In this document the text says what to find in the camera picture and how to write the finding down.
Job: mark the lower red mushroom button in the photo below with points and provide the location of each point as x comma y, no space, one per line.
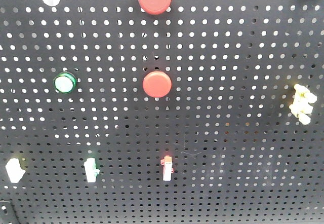
157,84

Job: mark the green illuminated push button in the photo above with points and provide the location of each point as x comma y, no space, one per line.
65,82

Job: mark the black perforated pegboard panel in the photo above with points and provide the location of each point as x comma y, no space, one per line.
239,154

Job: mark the red lit toggle switch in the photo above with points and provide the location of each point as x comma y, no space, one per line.
168,170

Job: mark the green lit toggle switch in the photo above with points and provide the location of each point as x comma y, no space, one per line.
91,170

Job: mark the white toggle switch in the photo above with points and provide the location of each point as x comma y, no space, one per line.
14,170

